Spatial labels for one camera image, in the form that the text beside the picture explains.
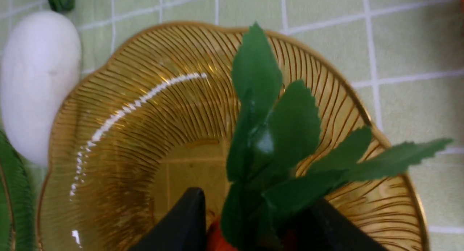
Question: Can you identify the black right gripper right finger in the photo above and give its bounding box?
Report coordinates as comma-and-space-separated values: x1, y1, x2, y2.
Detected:
290, 199, 386, 251

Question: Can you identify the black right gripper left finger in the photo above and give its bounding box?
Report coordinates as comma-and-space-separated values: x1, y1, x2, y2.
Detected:
130, 187, 207, 251

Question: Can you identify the orange carrot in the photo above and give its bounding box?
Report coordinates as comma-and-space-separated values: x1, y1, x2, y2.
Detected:
206, 23, 452, 251

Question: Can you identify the white radish with leaves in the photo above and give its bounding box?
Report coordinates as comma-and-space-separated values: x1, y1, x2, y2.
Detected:
1, 0, 82, 167

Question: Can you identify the amber glass plate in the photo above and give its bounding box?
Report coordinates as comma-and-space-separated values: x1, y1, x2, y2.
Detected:
35, 21, 431, 251

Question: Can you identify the green glass plate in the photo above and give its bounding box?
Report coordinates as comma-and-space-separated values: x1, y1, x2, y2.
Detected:
0, 133, 36, 251

